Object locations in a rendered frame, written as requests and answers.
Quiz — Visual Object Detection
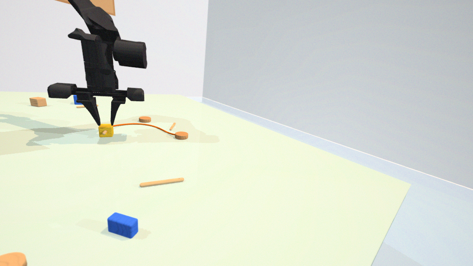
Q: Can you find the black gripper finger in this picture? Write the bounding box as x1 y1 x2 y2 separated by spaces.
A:
110 99 126 126
76 97 101 126

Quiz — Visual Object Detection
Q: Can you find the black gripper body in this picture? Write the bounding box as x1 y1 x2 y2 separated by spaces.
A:
47 62 144 101

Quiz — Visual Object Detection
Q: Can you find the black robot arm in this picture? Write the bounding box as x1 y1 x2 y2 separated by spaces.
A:
68 0 147 69

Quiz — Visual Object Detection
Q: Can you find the yellow wooden block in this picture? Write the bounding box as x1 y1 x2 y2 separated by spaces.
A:
99 124 113 137

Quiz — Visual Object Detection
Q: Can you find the small wooden block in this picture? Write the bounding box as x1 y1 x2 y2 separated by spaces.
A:
30 97 47 107

